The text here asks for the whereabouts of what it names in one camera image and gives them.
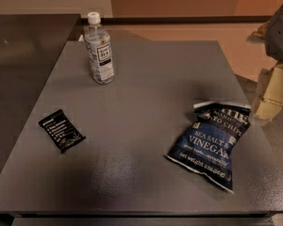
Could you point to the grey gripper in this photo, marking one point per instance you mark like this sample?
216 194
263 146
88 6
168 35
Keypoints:
280 35

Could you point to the clear plastic water bottle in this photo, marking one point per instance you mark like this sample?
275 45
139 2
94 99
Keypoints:
97 41

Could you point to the black snack bar wrapper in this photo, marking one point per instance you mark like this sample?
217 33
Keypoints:
61 131

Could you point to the blue chip bag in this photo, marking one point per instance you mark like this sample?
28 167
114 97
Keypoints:
205 147

